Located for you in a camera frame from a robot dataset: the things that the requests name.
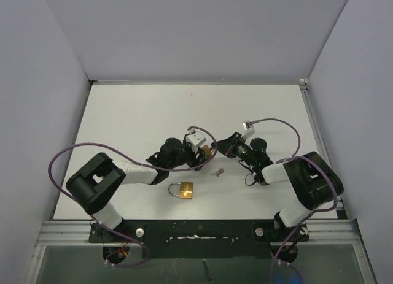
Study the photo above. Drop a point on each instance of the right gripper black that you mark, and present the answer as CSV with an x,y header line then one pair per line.
x,y
228,146

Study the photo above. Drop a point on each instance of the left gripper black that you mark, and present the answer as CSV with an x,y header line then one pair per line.
x,y
201,157

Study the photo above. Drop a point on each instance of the brass padlock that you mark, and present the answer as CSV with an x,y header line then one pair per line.
x,y
207,150
185,190

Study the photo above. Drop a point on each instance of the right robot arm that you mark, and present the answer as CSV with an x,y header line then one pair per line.
x,y
312,179

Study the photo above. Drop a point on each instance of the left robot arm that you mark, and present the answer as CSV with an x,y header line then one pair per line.
x,y
93,185

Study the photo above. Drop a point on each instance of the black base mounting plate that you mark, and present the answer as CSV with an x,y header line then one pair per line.
x,y
198,239

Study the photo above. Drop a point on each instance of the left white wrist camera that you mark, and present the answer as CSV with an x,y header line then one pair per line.
x,y
195,139

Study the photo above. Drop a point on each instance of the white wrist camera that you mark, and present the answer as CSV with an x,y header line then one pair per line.
x,y
249,130
195,139

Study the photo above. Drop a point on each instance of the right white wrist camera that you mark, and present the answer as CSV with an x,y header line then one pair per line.
x,y
249,130

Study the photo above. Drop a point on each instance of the aluminium right rail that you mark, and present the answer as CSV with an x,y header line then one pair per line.
x,y
303,84

